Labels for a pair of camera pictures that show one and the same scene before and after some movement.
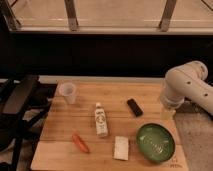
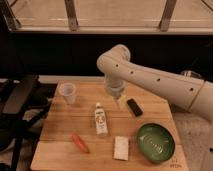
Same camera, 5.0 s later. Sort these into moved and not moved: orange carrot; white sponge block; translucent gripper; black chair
Moved: translucent gripper
Not moved: white sponge block; orange carrot; black chair
